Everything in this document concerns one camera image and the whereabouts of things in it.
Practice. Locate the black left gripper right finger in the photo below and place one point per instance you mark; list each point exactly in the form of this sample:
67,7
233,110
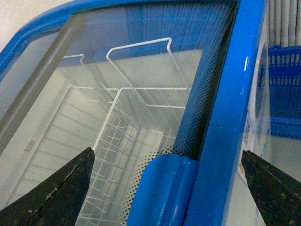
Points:
276,194

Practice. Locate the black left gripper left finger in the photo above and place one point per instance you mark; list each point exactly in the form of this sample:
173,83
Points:
56,201

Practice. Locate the sliding glass lid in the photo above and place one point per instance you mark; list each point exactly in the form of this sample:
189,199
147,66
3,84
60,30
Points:
92,28

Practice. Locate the blue plastic crate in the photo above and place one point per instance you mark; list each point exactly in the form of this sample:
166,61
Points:
284,92

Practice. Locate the white blue chest freezer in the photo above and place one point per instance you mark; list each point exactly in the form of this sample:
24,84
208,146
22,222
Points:
219,194

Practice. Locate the white wire freezer basket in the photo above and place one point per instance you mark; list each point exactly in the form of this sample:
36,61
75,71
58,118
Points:
127,108

